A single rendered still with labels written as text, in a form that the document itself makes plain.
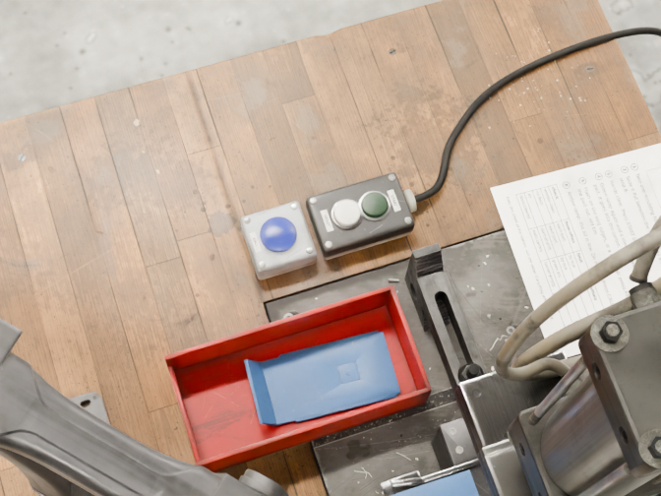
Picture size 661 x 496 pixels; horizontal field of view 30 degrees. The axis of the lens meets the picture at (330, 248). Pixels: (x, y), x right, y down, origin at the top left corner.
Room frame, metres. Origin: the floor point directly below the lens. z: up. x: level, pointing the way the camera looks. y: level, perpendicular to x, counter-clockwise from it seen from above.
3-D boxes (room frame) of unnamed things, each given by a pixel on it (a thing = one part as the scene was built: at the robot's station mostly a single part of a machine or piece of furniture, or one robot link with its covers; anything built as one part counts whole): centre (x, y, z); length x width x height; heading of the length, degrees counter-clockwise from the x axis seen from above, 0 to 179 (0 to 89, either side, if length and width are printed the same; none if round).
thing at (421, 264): (0.42, -0.11, 0.95); 0.06 x 0.03 x 0.09; 24
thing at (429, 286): (0.36, -0.14, 0.95); 0.15 x 0.03 x 0.10; 24
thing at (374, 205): (0.51, -0.04, 0.93); 0.03 x 0.03 x 0.02
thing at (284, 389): (0.32, -0.01, 0.92); 0.15 x 0.07 x 0.03; 110
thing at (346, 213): (0.50, -0.01, 0.93); 0.03 x 0.03 x 0.02
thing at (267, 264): (0.47, 0.06, 0.90); 0.07 x 0.07 x 0.06; 24
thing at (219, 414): (0.31, 0.02, 0.93); 0.25 x 0.12 x 0.06; 114
